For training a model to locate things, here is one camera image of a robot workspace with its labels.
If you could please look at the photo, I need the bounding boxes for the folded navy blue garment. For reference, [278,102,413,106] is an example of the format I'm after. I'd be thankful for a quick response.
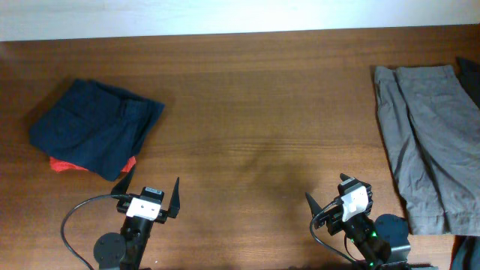
[29,79,164,182]

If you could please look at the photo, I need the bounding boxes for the folded red garment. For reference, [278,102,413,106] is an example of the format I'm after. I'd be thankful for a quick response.
[49,156,137,173]

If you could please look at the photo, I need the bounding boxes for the dark teal garment pile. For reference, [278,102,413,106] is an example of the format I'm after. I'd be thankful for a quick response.
[451,58,479,270]

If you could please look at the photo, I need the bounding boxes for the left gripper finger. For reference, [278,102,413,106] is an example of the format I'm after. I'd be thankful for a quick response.
[110,166,136,195]
[167,178,181,218]

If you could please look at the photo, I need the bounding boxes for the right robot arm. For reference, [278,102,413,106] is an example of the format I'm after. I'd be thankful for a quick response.
[305,173,434,270]

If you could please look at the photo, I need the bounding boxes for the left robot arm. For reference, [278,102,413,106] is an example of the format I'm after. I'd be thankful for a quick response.
[93,169,180,270]

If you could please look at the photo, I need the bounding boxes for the grey shorts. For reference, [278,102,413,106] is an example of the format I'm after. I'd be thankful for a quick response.
[374,65,479,236]

